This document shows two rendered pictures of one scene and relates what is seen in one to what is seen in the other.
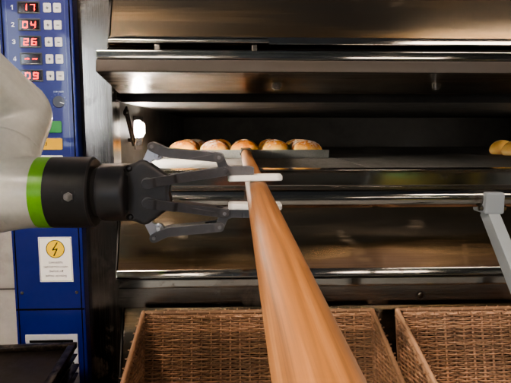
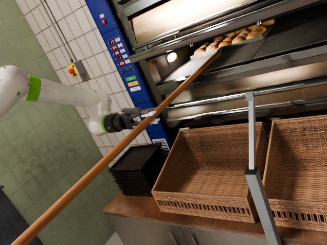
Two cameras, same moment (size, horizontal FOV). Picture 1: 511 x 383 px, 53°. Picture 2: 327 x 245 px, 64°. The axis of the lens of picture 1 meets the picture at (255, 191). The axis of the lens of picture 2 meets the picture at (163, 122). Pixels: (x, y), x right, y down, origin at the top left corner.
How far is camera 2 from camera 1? 0.82 m
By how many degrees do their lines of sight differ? 43
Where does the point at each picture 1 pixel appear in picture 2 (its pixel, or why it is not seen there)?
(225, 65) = (164, 49)
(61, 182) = (106, 124)
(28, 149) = (102, 113)
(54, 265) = not seen: hidden behind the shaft
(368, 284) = (260, 111)
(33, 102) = (100, 99)
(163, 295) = (186, 123)
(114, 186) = (117, 123)
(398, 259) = (269, 100)
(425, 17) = not seen: outside the picture
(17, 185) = (99, 126)
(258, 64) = (174, 45)
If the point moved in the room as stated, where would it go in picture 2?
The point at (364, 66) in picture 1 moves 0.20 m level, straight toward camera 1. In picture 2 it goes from (213, 33) to (186, 48)
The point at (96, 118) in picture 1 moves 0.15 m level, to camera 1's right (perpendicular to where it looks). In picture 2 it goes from (144, 70) to (163, 65)
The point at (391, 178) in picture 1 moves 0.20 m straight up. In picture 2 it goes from (257, 65) to (246, 26)
